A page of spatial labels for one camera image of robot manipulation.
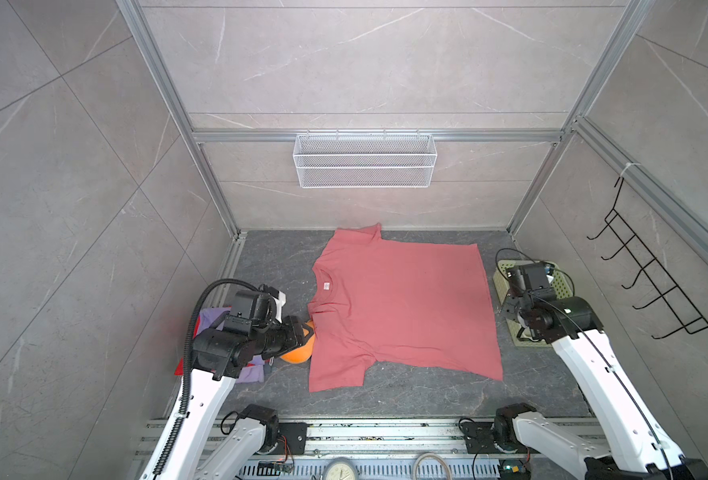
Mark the green plastic basket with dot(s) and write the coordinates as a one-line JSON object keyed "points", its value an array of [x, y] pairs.
{"points": [[562, 283]]}

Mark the red folded t shirt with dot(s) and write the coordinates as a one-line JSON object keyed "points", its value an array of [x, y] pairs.
{"points": [[198, 328]]}

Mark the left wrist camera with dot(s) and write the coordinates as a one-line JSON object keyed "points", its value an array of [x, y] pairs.
{"points": [[252, 312]]}

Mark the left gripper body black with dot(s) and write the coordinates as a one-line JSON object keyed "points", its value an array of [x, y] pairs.
{"points": [[287, 336]]}

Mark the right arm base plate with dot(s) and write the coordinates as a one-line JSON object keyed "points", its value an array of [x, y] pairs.
{"points": [[478, 437]]}

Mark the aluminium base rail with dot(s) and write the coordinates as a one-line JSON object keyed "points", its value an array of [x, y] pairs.
{"points": [[382, 448]]}

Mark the pink t shirt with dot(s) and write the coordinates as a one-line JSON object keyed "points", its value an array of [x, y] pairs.
{"points": [[419, 304]]}

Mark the purple folded t shirt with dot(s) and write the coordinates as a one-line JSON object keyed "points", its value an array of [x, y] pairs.
{"points": [[256, 370]]}

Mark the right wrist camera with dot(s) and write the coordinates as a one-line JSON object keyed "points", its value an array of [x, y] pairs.
{"points": [[531, 280]]}

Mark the round pressure gauge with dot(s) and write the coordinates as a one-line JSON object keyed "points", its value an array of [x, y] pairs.
{"points": [[340, 469]]}

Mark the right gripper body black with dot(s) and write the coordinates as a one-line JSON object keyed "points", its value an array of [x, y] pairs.
{"points": [[512, 310]]}

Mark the black wire hook rack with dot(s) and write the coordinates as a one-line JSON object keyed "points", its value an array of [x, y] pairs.
{"points": [[650, 269]]}

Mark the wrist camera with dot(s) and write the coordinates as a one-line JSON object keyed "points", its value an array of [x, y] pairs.
{"points": [[252, 312], [531, 280]]}

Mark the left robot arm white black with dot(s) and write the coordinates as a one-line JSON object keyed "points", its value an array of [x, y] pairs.
{"points": [[217, 355]]}

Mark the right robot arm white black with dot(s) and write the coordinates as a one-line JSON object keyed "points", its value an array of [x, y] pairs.
{"points": [[636, 447]]}

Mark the orange plush fish toy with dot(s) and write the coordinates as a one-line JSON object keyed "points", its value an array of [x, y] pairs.
{"points": [[303, 353]]}

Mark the white wire mesh shelf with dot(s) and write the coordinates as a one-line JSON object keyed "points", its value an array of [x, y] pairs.
{"points": [[329, 161]]}

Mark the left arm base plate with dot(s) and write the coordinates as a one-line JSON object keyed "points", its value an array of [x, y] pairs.
{"points": [[291, 435]]}

